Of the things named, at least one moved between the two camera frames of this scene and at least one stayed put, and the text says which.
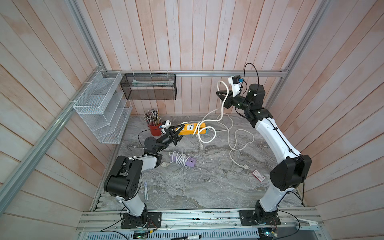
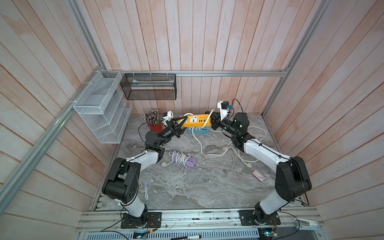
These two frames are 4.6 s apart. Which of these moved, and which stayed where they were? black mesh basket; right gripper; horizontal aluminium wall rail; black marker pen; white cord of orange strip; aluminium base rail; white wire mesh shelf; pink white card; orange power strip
Moved: orange power strip; white cord of orange strip; right gripper
Stayed: black marker pen; horizontal aluminium wall rail; pink white card; white wire mesh shelf; aluminium base rail; black mesh basket
